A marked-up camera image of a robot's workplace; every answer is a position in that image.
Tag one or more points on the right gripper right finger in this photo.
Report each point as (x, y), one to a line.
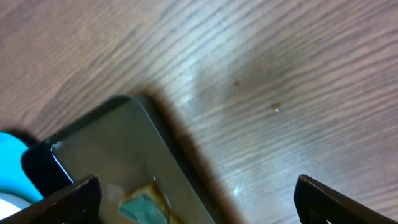
(315, 202)

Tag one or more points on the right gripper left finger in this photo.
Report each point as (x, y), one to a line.
(76, 203)

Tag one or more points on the green yellow sponge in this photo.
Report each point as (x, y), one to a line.
(147, 205)

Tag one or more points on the white plate with red stain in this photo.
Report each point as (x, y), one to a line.
(11, 204)

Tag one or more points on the teal plastic tray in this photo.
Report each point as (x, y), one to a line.
(13, 179)

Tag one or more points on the black water tray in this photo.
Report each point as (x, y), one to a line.
(127, 143)

